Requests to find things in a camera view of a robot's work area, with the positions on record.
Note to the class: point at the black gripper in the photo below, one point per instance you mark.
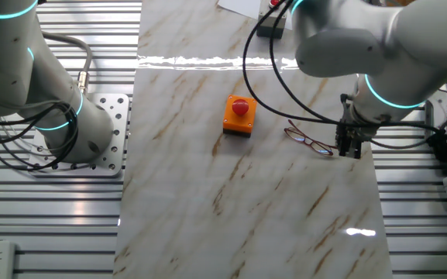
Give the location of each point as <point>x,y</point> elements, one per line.
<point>349,131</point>

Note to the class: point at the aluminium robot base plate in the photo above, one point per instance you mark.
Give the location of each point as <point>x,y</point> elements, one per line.
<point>118,116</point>

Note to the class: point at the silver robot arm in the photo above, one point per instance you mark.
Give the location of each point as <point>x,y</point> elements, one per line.
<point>343,46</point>

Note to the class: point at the grey box red button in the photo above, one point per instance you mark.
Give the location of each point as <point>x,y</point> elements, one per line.
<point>265,29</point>

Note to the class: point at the light grey box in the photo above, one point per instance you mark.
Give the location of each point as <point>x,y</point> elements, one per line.
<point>445,118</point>

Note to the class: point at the red-framed glasses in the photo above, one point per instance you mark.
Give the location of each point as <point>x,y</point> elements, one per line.
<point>293,134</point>

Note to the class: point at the marble pattern table mat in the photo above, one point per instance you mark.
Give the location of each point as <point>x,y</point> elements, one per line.
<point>207,193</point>

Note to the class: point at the orange box red mushroom button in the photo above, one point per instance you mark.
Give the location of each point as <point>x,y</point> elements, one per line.
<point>240,116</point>

